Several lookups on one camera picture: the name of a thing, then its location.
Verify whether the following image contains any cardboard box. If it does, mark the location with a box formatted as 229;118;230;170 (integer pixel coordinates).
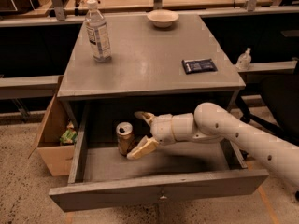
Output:
30;76;75;176

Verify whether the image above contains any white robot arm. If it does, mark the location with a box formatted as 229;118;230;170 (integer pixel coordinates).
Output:
127;103;299;187

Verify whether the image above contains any green chip bag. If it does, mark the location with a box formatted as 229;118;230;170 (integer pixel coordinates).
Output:
60;122;78;146

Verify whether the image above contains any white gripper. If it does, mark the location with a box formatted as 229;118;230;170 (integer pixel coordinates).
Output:
127;111;197;160

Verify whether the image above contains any grey cabinet with top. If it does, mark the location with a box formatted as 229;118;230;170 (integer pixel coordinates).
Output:
58;13;245;115

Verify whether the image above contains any open grey top drawer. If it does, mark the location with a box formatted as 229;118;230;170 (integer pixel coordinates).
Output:
50;103;268;212

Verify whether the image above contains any orange soda can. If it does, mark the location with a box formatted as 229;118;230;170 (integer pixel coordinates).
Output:
116;122;135;156

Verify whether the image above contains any dark blue snack packet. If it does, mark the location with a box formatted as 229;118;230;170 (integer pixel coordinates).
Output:
181;59;217;75

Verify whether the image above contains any clear plastic water bottle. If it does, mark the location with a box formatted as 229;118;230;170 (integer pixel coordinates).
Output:
85;0;111;63

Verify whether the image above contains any white ceramic bowl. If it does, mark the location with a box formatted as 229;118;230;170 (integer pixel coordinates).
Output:
147;9;179;28

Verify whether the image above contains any black office chair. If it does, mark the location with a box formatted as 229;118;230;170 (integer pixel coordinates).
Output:
235;62;299;146

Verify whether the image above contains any hand sanitizer bottle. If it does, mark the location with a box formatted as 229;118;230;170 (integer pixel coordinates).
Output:
236;48;251;70

